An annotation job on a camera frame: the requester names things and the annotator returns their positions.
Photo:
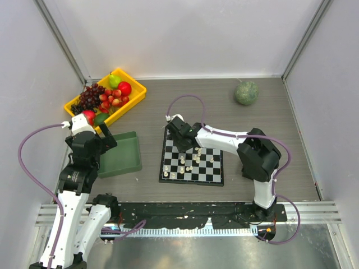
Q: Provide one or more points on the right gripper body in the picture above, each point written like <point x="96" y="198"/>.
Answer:
<point x="181" y="146"/>

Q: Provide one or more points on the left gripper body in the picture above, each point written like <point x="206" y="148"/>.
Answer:
<point x="96" y="161"/>

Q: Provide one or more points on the black white chessboard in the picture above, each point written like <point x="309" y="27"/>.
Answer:
<point x="196" y="168"/>

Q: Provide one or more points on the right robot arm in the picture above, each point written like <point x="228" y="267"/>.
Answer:
<point x="259" y="157"/>

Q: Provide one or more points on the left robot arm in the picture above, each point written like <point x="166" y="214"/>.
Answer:
<point x="69" y="243"/>

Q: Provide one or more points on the white chess piece cluster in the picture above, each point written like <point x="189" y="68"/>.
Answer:
<point x="190" y="164"/>

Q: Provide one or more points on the green plastic tray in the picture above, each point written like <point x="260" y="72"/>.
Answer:
<point x="124" y="158"/>

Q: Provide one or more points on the green lime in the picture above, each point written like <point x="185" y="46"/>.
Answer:
<point x="100" y="118"/>

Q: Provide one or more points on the red mango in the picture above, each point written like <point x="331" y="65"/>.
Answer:
<point x="90" y="116"/>

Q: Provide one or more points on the black grape bunch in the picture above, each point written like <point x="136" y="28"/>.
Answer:
<point x="76" y="109"/>

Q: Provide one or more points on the purple grape bunch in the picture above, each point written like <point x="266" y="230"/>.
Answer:
<point x="90" y="98"/>

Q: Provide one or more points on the red apple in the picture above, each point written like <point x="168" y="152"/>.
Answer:
<point x="125" y="88"/>

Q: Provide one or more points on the yellow plastic tray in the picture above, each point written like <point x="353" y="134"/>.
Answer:
<point x="137" y="95"/>

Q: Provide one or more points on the green pear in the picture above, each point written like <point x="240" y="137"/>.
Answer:
<point x="114" y="80"/>

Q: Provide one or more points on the green melon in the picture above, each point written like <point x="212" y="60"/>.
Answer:
<point x="246" y="93"/>

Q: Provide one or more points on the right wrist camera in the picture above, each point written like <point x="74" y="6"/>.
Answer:
<point x="169" y="118"/>

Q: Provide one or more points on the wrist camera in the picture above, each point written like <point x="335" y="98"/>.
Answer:
<point x="80" y="124"/>
<point x="169" y="118"/>

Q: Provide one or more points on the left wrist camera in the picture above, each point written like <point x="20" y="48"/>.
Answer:
<point x="80" y="124"/>

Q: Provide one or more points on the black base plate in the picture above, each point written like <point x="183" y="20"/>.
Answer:
<point x="194" y="215"/>

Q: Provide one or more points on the white cable duct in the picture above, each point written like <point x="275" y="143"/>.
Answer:
<point x="207" y="231"/>

